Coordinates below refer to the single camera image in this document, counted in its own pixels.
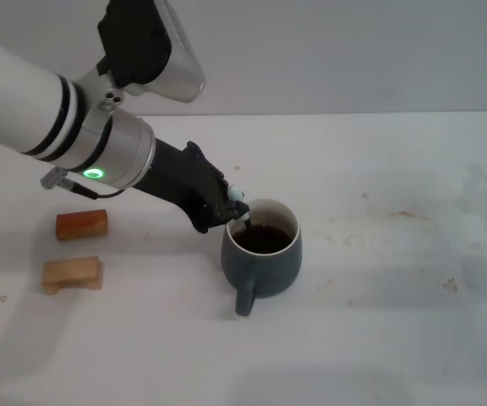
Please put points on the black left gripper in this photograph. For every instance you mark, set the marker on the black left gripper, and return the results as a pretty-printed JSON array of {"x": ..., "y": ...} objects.
[{"x": 180, "y": 182}]

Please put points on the grey ceramic cup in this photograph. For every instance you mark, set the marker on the grey ceramic cup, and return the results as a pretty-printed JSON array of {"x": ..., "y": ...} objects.
[{"x": 269, "y": 275}]

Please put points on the dark coffee liquid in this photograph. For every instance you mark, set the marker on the dark coffee liquid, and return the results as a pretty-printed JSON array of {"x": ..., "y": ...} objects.
[{"x": 262, "y": 239}]

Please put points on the dark orange wooden block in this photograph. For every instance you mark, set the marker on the dark orange wooden block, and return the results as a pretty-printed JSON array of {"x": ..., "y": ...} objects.
[{"x": 83, "y": 225}]

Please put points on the light notched wooden block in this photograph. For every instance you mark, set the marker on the light notched wooden block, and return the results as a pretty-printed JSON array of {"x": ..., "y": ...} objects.
[{"x": 72, "y": 272}]

